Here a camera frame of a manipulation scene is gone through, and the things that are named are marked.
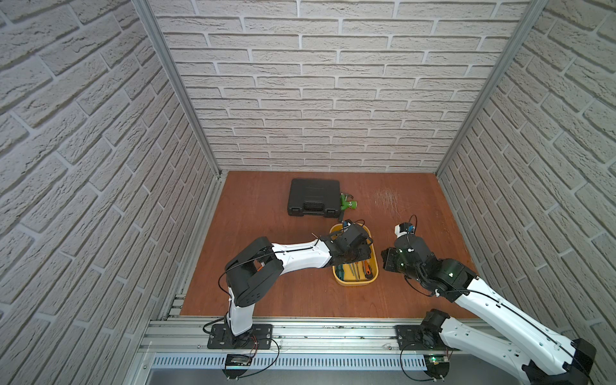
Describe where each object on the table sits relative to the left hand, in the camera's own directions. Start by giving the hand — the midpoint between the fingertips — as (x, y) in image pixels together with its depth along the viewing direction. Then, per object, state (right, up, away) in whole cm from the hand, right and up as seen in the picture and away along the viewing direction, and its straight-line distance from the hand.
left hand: (373, 250), depth 84 cm
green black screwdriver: (-12, -8, +1) cm, 15 cm away
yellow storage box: (-8, -11, +1) cm, 14 cm away
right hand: (+2, +1, -8) cm, 8 cm away
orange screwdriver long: (-2, -8, +1) cm, 8 cm away
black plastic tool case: (-20, +19, +21) cm, 35 cm away
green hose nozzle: (-7, +17, +22) cm, 29 cm away
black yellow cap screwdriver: (-7, -8, +3) cm, 11 cm away
